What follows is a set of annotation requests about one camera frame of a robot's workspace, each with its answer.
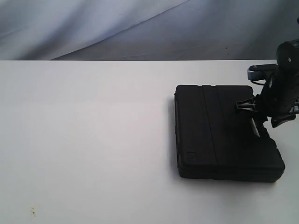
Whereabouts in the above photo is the white backdrop cloth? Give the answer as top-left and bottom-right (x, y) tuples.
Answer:
(0, 0), (299, 60)

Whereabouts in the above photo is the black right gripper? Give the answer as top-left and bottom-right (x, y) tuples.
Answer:
(235, 41), (299, 128)

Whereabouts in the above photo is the black plastic tool case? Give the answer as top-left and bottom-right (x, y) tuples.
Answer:
(174, 85), (285, 182)

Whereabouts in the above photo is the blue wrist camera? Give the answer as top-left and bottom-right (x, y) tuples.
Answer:
(247, 64), (278, 81)

